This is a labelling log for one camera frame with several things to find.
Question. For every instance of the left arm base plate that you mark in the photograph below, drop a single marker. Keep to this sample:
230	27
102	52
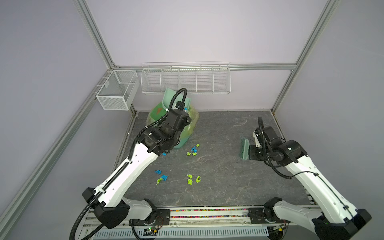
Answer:
160	217

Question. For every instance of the aluminium frame profiles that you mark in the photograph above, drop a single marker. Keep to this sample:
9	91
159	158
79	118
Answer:
30	188

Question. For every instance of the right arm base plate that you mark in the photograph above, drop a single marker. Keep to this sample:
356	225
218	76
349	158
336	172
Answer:
264	216

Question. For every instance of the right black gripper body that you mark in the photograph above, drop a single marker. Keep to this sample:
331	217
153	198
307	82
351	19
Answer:
257	153

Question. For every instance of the green scraps front centre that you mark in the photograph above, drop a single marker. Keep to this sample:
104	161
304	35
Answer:
192	179

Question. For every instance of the aluminium front rail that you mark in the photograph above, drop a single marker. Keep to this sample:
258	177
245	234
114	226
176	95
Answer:
211	216

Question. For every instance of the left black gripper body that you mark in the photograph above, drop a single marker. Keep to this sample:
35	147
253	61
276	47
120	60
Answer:
176	139

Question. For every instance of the mint green hand brush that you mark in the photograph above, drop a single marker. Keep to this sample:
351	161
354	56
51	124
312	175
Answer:
244	149

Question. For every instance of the blue green scraps near bin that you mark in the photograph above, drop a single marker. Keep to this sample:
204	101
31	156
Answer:
194	150

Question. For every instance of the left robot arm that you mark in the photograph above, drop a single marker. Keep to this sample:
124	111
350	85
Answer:
108	199

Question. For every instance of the blue green scraps front left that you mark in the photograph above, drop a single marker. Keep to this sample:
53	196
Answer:
161	176

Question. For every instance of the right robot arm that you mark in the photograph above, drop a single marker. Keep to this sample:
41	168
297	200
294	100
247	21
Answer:
335	219

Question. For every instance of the small white mesh basket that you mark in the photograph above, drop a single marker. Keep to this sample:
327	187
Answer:
119	90

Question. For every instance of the green trash bin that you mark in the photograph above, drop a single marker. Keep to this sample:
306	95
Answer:
158	111

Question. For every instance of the yellow-green plastic bin liner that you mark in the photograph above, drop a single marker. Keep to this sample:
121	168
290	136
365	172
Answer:
194	112

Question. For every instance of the long white wire basket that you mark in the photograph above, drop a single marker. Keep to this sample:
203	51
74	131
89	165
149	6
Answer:
196	78

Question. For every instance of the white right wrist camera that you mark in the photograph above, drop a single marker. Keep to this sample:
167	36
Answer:
257	143

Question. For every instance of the white vented cable duct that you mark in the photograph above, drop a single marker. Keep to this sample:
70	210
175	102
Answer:
185	233

